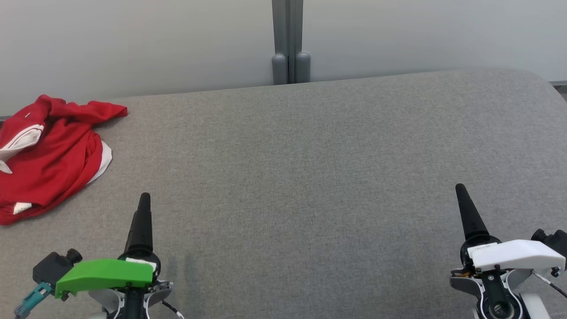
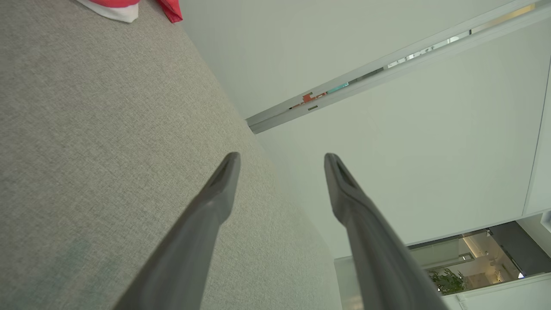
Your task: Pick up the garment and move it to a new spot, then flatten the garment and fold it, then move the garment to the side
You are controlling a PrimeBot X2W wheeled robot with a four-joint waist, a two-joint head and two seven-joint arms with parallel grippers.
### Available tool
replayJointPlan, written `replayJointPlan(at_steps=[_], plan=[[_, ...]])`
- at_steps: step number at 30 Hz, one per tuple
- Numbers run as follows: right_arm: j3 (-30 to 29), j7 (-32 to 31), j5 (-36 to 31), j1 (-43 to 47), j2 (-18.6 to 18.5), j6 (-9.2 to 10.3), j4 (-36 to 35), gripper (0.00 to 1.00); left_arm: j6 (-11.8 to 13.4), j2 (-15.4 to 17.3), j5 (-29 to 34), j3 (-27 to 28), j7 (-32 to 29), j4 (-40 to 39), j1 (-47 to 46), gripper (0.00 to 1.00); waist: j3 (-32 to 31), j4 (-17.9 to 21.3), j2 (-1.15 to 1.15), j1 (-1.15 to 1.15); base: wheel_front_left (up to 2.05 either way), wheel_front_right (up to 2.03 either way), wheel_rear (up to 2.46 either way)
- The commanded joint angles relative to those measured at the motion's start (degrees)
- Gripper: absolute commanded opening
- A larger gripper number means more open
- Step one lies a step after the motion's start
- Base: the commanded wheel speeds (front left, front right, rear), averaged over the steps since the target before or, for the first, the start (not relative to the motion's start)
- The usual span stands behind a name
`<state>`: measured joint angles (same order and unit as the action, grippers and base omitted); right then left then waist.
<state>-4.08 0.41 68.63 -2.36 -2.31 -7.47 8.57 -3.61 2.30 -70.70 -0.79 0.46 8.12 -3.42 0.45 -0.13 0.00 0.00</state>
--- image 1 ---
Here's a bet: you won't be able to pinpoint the right gripper, white cover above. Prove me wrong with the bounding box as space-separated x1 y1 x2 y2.
450 183 567 319

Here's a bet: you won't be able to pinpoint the left gripper, green cover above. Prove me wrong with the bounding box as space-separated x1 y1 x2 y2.
55 192 173 319

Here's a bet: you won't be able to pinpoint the red shorts with white trim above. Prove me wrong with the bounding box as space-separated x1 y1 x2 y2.
0 128 113 226

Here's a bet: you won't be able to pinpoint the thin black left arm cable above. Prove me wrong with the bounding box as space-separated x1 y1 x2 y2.
161 300 185 319

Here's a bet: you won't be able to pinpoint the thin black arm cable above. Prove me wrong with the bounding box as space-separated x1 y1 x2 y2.
534 271 567 299
161 300 185 319

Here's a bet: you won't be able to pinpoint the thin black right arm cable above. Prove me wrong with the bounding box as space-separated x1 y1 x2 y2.
534 271 567 299

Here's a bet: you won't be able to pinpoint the teal left camera connector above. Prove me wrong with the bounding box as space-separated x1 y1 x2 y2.
14 282 53 319

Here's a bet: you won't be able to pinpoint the grey partition post, two feet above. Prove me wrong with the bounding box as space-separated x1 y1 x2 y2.
271 0 311 85

